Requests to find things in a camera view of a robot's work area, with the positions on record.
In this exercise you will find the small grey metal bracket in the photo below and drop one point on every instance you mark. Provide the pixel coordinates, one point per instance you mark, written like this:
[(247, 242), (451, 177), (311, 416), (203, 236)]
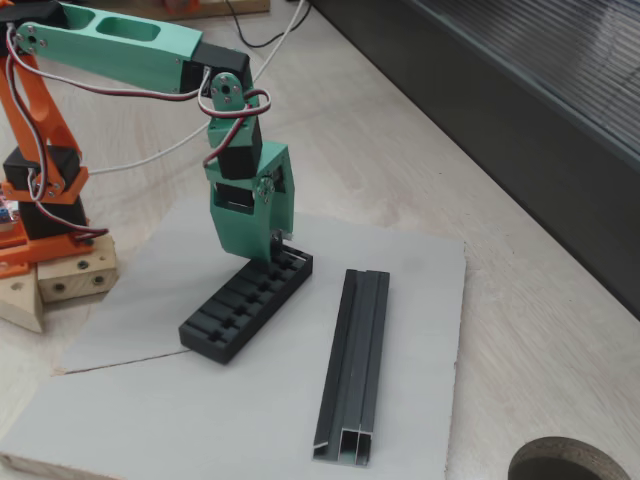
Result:
[(276, 245)]

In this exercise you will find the black slotted holder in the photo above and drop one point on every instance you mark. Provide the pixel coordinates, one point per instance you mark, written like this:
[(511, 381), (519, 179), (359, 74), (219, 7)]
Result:
[(235, 315)]

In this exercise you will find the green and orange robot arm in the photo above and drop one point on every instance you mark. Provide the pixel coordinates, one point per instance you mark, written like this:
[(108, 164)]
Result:
[(175, 55)]

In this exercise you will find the wooden base block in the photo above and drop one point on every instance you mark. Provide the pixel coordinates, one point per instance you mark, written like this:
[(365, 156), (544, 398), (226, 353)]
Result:
[(20, 305)]

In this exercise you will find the long wooden plank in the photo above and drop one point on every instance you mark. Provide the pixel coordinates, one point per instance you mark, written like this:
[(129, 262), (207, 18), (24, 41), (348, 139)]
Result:
[(235, 7)]

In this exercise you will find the light wooden block with screws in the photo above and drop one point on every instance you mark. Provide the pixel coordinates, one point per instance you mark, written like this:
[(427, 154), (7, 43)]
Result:
[(75, 280)]

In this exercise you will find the black aluminium profile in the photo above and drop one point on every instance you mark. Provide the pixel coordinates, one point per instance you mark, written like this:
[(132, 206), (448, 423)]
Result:
[(355, 360)]

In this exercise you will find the grey wooden board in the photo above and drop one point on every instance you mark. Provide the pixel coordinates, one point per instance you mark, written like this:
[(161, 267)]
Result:
[(200, 415)]

